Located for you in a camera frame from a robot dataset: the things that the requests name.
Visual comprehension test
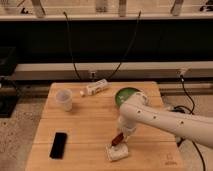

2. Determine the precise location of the black hanging cable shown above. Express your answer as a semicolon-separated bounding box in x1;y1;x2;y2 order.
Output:
107;10;142;81
62;11;82;81

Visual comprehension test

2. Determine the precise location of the black floor cable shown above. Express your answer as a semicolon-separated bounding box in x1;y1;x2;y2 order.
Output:
171;73;208;171

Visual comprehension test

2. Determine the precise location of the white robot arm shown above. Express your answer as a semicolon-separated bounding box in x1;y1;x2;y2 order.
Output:
116;92;213;148

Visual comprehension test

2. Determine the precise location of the white plastic bottle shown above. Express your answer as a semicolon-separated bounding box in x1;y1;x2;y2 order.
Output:
80;79;109;97

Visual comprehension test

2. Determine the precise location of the left black hanging cable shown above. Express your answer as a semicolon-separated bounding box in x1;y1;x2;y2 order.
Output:
62;11;82;81

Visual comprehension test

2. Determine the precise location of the white sponge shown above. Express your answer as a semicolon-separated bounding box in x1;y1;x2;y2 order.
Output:
106;143;129;162

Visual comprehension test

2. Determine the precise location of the green bowl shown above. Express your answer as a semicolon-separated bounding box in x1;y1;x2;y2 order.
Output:
115;87;147;107

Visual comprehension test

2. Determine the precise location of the black phone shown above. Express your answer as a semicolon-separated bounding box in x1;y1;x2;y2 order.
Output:
50;132;67;159

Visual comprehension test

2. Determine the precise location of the right black hanging cable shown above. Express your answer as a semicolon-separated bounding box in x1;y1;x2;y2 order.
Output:
107;10;142;81

